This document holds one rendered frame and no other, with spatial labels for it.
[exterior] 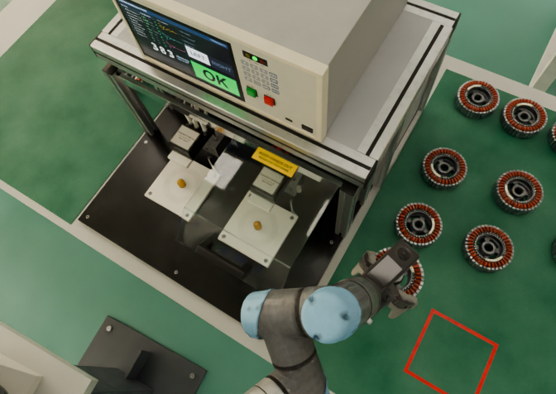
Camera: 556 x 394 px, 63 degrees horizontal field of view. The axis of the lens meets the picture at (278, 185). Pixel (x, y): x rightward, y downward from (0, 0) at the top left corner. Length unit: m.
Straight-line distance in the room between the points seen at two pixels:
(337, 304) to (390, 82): 0.48
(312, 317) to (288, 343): 0.09
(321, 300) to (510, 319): 0.65
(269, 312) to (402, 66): 0.55
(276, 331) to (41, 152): 1.00
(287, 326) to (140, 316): 1.36
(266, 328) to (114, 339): 1.36
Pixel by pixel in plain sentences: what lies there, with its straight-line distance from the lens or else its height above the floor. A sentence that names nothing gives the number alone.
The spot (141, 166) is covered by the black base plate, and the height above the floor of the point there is 0.77.
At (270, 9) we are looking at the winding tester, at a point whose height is 1.32.
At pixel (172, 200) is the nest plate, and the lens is 1.23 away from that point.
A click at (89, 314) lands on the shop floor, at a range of 2.11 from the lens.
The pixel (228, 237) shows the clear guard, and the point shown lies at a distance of 0.86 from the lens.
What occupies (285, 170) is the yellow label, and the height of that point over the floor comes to 1.07.
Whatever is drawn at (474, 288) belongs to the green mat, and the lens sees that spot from 1.20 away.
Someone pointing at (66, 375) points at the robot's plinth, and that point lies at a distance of 1.27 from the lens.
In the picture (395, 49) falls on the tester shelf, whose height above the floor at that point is 1.11.
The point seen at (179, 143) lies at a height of 0.92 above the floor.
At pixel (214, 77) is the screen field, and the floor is 1.17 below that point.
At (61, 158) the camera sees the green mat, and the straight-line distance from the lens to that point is 1.46.
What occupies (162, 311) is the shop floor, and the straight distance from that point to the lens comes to 1.99.
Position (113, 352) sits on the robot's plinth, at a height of 0.02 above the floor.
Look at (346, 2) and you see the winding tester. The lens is 0.79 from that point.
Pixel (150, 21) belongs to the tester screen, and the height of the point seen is 1.26.
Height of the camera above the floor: 1.87
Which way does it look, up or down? 66 degrees down
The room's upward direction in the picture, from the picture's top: 11 degrees counter-clockwise
